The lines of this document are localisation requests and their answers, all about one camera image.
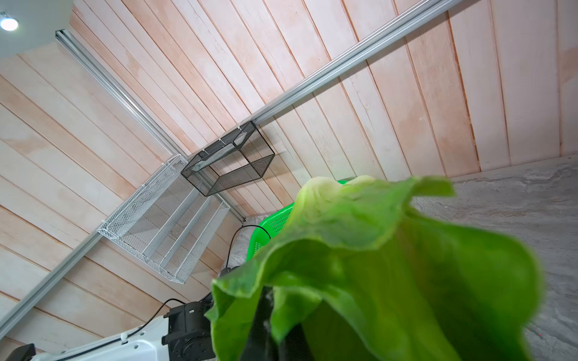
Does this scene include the white wire mesh shelf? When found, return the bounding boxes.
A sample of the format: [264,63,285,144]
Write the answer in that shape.
[97,155,230,284]

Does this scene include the chinese cabbage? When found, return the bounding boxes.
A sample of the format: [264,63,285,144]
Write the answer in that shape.
[206,176,543,360]

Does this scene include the black mesh wall basket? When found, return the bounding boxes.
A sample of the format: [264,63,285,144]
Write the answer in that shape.
[181,122,275,196]

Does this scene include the aluminium rail left wall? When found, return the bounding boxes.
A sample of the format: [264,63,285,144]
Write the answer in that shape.
[1,231,102,338]

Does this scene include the aluminium rail wall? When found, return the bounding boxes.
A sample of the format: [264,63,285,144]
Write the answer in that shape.
[1,231,102,338]
[242,0,463,125]

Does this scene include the aluminium rail back wall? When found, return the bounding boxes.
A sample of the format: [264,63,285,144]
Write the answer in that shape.
[242,0,463,125]

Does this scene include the green plastic basket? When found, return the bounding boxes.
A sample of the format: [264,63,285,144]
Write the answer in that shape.
[247,177,348,260]

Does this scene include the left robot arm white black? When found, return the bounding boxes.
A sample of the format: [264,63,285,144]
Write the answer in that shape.
[2,293,218,360]

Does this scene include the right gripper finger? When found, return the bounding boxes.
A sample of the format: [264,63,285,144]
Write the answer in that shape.
[239,288,278,361]

